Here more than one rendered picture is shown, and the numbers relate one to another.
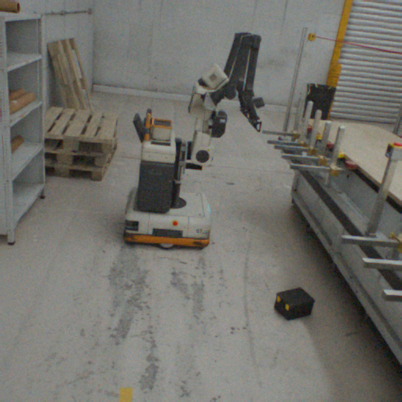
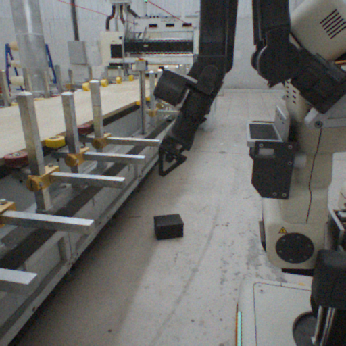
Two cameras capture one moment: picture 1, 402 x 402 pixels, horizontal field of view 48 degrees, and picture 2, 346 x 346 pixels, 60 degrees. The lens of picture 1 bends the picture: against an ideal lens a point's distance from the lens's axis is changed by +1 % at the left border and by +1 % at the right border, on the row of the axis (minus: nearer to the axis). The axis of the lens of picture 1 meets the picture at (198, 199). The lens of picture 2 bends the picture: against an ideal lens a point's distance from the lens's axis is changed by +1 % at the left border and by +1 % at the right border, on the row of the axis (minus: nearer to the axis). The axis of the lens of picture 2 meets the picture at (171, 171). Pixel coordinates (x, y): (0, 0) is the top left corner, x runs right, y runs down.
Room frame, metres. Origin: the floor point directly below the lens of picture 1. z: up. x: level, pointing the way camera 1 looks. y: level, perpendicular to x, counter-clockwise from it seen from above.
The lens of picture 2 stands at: (4.29, -0.06, 1.25)
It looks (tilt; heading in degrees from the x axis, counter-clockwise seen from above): 21 degrees down; 198
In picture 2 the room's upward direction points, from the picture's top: straight up
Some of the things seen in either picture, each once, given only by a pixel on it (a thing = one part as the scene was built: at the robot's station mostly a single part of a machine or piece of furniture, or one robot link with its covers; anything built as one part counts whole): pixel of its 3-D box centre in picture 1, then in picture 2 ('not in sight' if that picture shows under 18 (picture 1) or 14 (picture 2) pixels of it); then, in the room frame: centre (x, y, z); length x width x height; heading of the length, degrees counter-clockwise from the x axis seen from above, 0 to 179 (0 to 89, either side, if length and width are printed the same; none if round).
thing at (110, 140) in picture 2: (320, 169); (118, 141); (2.95, -0.80, 0.84); 0.43 x 0.03 x 0.04; 96
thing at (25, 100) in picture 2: (312, 140); (36, 162); (3.50, -0.83, 0.90); 0.04 x 0.04 x 0.48; 6
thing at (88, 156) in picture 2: (310, 158); (97, 157); (3.20, -0.77, 0.83); 0.43 x 0.03 x 0.04; 96
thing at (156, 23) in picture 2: not in sight; (170, 73); (-1.06, -1.87, 0.95); 1.65 x 0.70 x 1.90; 96
